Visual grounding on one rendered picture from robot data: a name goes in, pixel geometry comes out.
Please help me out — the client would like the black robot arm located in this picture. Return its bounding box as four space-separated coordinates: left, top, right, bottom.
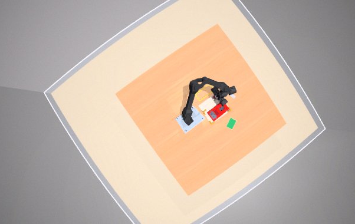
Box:
182 77 236 125

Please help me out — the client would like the green flat marker patch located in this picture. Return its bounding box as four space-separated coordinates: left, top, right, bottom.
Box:
226 118 236 129

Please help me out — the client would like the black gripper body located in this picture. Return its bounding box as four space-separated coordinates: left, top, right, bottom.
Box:
211 87 228 106

